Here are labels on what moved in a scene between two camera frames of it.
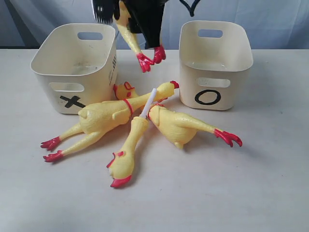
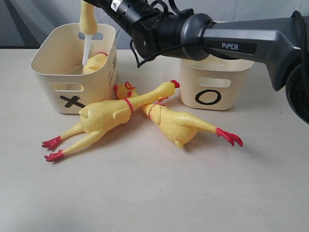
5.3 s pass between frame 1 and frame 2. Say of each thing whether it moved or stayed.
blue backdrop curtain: stayed
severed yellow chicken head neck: moved
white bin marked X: stayed
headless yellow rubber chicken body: moved
